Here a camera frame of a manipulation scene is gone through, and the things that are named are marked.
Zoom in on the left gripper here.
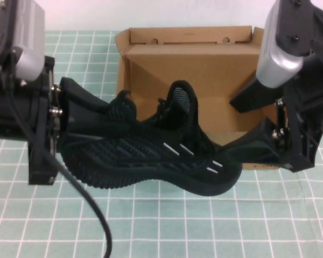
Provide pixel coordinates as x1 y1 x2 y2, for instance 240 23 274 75
0 55 120 186

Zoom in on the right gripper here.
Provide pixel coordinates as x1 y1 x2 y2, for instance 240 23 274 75
217 0 323 173

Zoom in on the black knit sneaker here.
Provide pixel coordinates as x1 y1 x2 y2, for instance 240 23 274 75
60 80 243 197

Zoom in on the brown cardboard shoe box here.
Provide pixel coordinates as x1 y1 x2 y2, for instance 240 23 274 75
114 25 286 171

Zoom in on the green checked tablecloth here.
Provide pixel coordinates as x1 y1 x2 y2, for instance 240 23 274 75
0 30 323 258

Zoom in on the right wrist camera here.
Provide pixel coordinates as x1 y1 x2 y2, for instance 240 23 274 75
255 0 317 89

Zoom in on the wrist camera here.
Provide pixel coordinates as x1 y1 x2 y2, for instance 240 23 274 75
0 0 46 81
255 0 317 89

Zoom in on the thick black cable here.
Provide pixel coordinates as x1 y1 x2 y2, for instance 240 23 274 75
4 53 114 258

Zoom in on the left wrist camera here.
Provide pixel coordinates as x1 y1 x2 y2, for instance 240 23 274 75
0 0 46 81

